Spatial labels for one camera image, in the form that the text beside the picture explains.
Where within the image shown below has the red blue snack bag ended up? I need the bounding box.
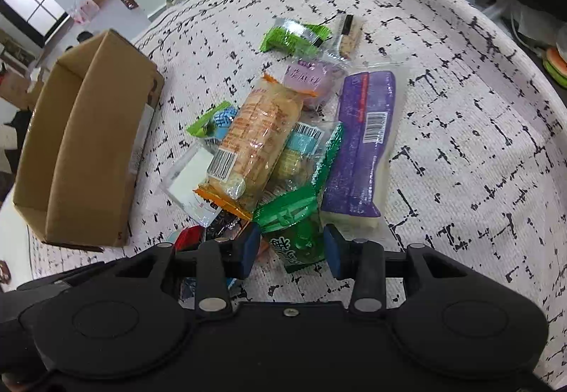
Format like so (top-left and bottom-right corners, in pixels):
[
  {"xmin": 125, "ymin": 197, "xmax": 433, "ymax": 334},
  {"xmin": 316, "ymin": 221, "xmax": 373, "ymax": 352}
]
[{"xmin": 174, "ymin": 225, "xmax": 205, "ymax": 252}]

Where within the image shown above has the blue green candy pack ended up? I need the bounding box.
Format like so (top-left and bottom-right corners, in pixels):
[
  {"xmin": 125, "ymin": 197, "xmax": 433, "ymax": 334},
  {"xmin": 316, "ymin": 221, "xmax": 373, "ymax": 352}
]
[{"xmin": 186, "ymin": 101, "xmax": 238, "ymax": 144}]

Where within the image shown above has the brown cardboard box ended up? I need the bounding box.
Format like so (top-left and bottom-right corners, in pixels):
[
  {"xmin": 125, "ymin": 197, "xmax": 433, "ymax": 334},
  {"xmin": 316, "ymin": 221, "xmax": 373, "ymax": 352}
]
[{"xmin": 13, "ymin": 29, "xmax": 164, "ymax": 251}]

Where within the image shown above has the dark green snack bag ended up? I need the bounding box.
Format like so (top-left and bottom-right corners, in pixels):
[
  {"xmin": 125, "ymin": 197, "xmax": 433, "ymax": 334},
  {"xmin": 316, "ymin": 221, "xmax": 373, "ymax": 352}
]
[{"xmin": 253, "ymin": 121, "xmax": 343, "ymax": 273}]

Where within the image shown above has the purple long snack pack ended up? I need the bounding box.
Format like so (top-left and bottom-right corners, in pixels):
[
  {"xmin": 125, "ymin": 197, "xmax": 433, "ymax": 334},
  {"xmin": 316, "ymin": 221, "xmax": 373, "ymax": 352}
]
[{"xmin": 320, "ymin": 67, "xmax": 405, "ymax": 239}]

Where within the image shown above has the pink plastic bag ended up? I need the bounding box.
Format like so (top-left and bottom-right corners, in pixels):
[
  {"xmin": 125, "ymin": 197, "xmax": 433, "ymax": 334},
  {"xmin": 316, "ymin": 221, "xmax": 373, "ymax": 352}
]
[{"xmin": 68, "ymin": 0, "xmax": 100, "ymax": 25}]

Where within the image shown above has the lilac round snack pack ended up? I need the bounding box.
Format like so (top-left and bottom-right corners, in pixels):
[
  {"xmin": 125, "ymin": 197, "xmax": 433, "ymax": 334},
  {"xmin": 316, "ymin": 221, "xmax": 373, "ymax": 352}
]
[{"xmin": 282, "ymin": 59, "xmax": 345, "ymax": 110}]

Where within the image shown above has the orange rice cracker pack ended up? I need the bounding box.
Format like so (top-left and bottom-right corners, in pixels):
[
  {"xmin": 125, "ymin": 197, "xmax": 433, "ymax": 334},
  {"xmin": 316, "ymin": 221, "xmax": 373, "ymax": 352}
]
[{"xmin": 194, "ymin": 75, "xmax": 311, "ymax": 221}]

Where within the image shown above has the black framed window door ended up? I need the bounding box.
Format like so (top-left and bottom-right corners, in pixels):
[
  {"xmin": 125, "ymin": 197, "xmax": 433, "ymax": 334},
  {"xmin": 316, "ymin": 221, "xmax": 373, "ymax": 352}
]
[{"xmin": 1, "ymin": 0, "xmax": 68, "ymax": 47}]

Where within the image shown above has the small biscuit stick pack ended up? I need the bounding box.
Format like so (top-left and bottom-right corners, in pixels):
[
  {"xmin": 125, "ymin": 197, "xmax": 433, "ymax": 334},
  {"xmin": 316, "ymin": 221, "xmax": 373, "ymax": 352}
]
[{"xmin": 336, "ymin": 14, "xmax": 364, "ymax": 59}]

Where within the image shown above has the white sesame snack pack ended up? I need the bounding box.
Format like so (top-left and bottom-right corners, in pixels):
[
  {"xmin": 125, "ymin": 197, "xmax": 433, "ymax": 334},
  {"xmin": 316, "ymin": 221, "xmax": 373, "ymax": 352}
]
[{"xmin": 161, "ymin": 143, "xmax": 220, "ymax": 228}]

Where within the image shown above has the teal label cookie pack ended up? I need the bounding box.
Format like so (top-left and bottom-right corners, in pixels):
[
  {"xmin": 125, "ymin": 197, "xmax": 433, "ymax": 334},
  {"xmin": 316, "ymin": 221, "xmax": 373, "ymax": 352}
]
[{"xmin": 266, "ymin": 121, "xmax": 336, "ymax": 195}]

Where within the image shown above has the light green snack pack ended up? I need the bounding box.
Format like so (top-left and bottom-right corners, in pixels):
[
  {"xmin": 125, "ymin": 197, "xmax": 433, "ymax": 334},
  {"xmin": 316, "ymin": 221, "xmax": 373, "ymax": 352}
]
[{"xmin": 259, "ymin": 18, "xmax": 332, "ymax": 58}]

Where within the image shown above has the burger shaped toy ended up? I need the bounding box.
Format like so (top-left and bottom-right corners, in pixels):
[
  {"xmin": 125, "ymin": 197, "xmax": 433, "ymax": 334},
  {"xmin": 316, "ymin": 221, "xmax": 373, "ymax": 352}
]
[{"xmin": 543, "ymin": 47, "xmax": 567, "ymax": 89}]

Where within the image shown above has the white patterned bed blanket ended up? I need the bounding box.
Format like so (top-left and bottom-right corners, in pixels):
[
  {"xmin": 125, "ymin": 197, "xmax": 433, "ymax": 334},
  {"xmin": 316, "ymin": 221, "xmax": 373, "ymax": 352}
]
[{"xmin": 29, "ymin": 0, "xmax": 566, "ymax": 386}]

